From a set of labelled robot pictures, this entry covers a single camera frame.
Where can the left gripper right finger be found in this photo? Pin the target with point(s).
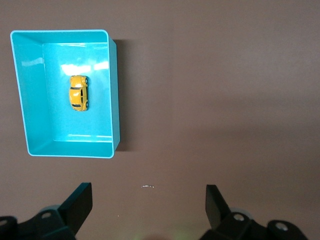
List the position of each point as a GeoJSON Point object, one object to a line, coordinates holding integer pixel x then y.
{"type": "Point", "coordinates": [217, 210]}

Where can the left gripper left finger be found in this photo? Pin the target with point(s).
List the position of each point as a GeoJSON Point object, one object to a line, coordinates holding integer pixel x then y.
{"type": "Point", "coordinates": [75, 207]}

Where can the yellow beetle toy car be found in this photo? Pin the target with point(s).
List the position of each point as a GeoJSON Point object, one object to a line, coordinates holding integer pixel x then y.
{"type": "Point", "coordinates": [78, 93]}

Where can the brown table mat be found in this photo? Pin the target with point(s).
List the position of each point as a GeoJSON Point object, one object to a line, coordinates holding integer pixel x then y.
{"type": "Point", "coordinates": [212, 100]}

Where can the turquoise plastic bin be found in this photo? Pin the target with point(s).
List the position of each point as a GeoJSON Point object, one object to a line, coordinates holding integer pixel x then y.
{"type": "Point", "coordinates": [32, 100]}

